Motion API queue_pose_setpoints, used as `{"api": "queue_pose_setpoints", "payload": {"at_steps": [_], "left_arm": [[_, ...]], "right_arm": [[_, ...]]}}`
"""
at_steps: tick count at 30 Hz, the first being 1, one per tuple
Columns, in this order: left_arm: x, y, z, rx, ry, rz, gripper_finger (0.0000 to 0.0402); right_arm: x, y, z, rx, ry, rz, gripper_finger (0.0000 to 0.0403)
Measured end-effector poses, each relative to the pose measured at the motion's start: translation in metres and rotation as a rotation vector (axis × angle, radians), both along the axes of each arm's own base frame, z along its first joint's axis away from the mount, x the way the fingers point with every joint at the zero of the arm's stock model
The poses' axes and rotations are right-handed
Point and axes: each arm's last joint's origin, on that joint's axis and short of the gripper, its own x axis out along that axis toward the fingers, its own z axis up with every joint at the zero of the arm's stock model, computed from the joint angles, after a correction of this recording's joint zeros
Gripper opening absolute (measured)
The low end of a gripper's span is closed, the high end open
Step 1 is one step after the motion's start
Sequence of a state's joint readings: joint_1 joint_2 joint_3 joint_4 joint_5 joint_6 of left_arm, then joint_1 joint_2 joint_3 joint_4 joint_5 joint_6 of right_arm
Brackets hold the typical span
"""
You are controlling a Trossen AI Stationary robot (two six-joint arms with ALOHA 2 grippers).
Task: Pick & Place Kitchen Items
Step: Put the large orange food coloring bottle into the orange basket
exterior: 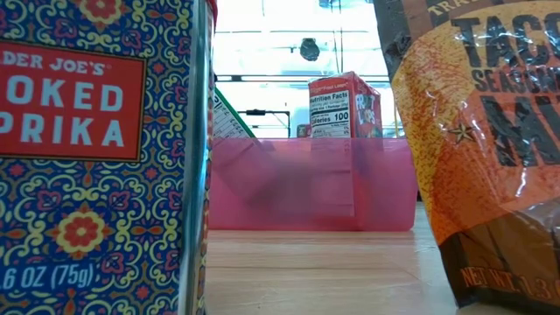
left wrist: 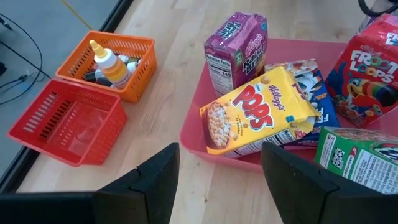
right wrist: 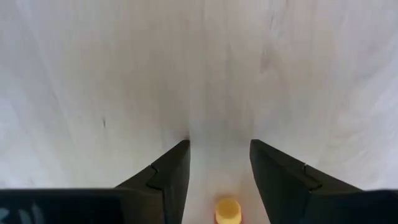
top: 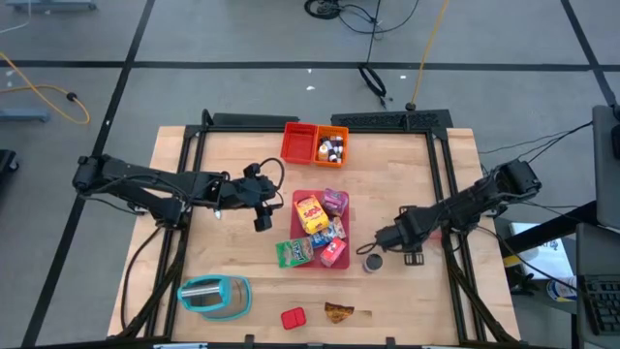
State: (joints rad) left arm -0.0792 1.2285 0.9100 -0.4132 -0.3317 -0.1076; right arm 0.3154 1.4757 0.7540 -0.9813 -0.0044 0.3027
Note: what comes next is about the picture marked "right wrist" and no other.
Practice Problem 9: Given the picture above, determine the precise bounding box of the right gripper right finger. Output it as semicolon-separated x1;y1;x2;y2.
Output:
249;139;362;224

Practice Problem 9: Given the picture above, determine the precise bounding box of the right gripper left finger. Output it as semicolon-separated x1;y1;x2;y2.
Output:
114;139;192;224

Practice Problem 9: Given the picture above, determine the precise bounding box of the yellow capped small bottle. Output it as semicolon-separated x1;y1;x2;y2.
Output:
213;197;243;224

